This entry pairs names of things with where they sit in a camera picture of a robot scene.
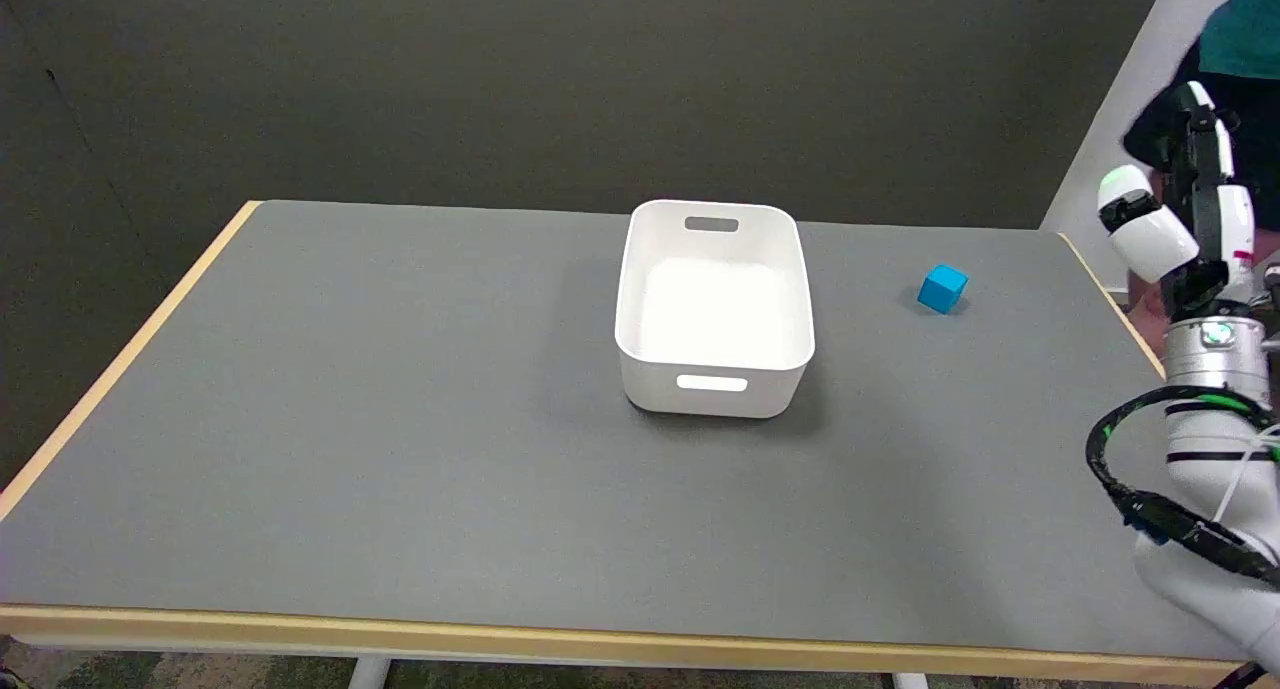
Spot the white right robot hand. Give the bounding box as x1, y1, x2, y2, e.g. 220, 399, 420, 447
1097, 81, 1280, 320

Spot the blue wooden cube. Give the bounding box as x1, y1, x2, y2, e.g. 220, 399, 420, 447
917, 264, 969, 315

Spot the white plastic bin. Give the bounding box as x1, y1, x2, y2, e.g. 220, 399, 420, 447
614, 199, 816, 419

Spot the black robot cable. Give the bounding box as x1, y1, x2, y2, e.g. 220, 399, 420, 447
1085, 385, 1280, 582

